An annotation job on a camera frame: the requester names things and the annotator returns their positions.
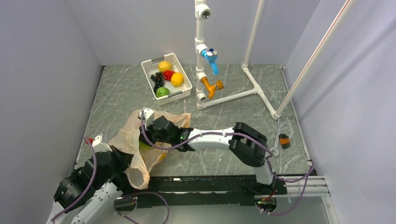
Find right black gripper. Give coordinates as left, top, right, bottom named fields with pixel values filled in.
left=137, top=119, right=174, bottom=147

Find green fake grape bunch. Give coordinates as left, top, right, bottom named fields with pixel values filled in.
left=139, top=141, right=152, bottom=150

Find orange translucent plastic bag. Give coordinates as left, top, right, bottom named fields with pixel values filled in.
left=107, top=109, right=192, bottom=190

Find green fake fruit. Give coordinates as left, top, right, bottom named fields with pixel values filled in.
left=156, top=87, right=170, bottom=98

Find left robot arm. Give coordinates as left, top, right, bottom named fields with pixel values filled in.
left=47, top=146, right=134, bottom=224

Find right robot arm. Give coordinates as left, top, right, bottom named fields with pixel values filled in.
left=138, top=113, right=276, bottom=194

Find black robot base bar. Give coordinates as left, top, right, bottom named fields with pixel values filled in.
left=119, top=175, right=287, bottom=211

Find dark fake grape bunch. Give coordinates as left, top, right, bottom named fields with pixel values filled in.
left=150, top=72, right=164, bottom=93

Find orange fake orange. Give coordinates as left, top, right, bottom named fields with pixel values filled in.
left=170, top=72, right=184, bottom=87

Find red fake pepper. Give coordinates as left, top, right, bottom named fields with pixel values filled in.
left=163, top=70, right=175, bottom=81

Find yellow fake lemon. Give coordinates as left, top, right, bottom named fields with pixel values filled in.
left=157, top=61, right=173, bottom=73

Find white plastic basket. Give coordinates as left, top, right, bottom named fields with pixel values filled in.
left=141, top=53, right=192, bottom=105

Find orange plastic faucet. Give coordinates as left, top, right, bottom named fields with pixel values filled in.
left=201, top=77, right=224, bottom=99

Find blue plastic faucet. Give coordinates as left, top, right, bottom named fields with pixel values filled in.
left=201, top=48, right=219, bottom=75

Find silver wrench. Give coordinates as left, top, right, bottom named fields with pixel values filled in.
left=269, top=118, right=285, bottom=157

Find small orange black block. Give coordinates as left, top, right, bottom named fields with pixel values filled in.
left=278, top=133, right=291, bottom=149

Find white diagonal pole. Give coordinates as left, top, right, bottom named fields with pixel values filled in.
left=272, top=0, right=354, bottom=119

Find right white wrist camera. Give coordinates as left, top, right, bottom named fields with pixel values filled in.
left=138, top=108, right=155, bottom=128

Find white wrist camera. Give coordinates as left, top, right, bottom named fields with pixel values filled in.
left=84, top=133, right=111, bottom=153
left=138, top=108, right=155, bottom=128

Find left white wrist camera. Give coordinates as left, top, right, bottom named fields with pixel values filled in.
left=84, top=133, right=111, bottom=153

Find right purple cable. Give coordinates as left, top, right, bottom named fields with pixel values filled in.
left=140, top=110, right=315, bottom=183

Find white pvc pipe frame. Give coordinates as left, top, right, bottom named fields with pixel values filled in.
left=194, top=0, right=281, bottom=120

